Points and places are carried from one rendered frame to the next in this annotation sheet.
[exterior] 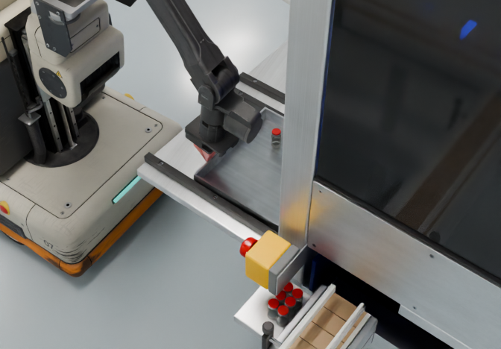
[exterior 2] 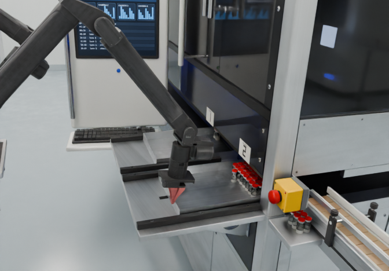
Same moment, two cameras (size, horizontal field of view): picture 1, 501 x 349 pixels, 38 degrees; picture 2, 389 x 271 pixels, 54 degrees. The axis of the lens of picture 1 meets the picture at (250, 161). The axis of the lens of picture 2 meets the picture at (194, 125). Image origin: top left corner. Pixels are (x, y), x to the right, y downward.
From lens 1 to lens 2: 1.16 m
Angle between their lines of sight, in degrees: 52
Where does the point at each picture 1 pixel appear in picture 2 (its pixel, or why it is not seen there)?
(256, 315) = (295, 237)
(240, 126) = (206, 148)
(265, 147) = not seen: hidden behind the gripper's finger
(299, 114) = (296, 75)
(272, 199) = (219, 199)
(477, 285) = (381, 119)
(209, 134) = (184, 171)
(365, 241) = (328, 139)
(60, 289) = not seen: outside the picture
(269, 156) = (189, 187)
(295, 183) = (289, 131)
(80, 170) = not seen: outside the picture
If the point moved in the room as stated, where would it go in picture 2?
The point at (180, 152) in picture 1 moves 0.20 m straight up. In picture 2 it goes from (147, 213) to (147, 156)
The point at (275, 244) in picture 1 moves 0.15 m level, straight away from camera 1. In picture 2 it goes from (287, 181) to (243, 165)
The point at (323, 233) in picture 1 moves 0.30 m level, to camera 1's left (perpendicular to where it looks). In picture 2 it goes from (303, 156) to (261, 201)
